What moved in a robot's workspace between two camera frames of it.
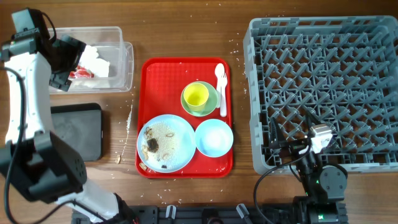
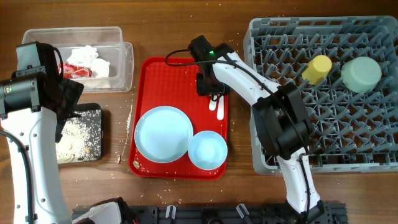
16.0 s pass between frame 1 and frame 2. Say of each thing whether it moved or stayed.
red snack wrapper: stayed
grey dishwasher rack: stayed
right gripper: moved
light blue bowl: moved
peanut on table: stayed
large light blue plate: moved
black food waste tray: stayed
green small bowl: moved
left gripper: moved
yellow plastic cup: moved
